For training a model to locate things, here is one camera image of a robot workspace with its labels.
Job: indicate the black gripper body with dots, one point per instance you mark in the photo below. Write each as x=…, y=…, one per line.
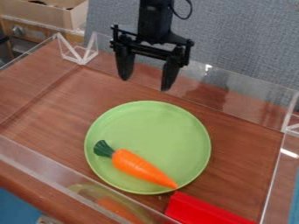
x=171, y=46

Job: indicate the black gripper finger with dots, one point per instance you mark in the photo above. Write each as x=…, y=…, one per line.
x=171, y=69
x=124, y=62

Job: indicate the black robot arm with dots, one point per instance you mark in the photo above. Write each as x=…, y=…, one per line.
x=155, y=18

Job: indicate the green plate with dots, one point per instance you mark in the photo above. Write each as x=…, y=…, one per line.
x=163, y=134

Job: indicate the orange toy carrot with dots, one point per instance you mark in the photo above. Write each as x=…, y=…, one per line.
x=134, y=165

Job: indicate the cardboard box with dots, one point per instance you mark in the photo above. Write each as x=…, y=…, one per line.
x=61, y=13

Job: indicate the wooden shelf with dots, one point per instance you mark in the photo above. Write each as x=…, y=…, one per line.
x=36, y=32

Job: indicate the red plastic block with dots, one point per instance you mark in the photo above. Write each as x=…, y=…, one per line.
x=192, y=211

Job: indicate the clear acrylic corner bracket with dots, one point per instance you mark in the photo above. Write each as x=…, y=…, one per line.
x=76, y=53

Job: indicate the clear acrylic enclosure wall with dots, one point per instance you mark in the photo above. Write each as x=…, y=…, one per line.
x=51, y=99

